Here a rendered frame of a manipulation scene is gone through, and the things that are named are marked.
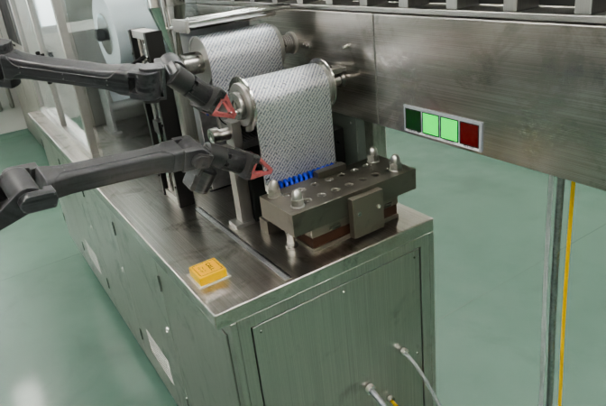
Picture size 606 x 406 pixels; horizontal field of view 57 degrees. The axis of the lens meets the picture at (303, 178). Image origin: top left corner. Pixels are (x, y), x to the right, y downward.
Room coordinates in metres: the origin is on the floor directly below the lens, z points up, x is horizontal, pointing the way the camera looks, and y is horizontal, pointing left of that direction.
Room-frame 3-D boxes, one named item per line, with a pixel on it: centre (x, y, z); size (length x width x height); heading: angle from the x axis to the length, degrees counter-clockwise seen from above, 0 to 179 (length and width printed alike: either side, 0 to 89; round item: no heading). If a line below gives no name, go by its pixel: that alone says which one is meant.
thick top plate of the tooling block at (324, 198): (1.38, -0.09, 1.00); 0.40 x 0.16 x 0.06; 121
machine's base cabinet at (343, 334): (2.28, 0.58, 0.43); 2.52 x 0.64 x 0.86; 31
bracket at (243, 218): (1.46, 0.19, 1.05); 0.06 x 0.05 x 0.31; 121
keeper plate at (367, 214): (1.30, -0.15, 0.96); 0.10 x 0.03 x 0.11; 121
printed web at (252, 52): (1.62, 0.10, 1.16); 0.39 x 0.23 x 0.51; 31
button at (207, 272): (1.19, 0.25, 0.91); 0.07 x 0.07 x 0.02; 31
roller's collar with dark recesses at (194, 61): (1.65, 0.29, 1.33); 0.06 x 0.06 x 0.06; 31
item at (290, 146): (1.46, 0.00, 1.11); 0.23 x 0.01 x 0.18; 121
